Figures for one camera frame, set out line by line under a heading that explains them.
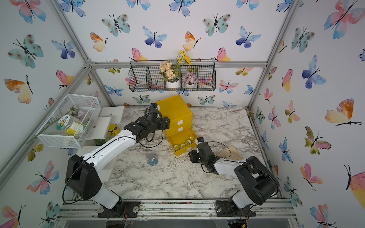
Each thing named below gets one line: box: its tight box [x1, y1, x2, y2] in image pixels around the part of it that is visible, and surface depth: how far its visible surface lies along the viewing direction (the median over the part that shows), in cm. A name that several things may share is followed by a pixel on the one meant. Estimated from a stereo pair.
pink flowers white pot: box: [181, 71, 199, 88], surface depth 90 cm
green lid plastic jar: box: [56, 114, 87, 136], surface depth 65 cm
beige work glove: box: [215, 146, 245, 161], surface depth 95 cm
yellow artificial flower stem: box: [176, 49, 193, 66], surface depth 84 cm
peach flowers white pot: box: [159, 60, 181, 88], surface depth 84 cm
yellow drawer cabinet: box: [155, 94, 199, 157], surface depth 95 cm
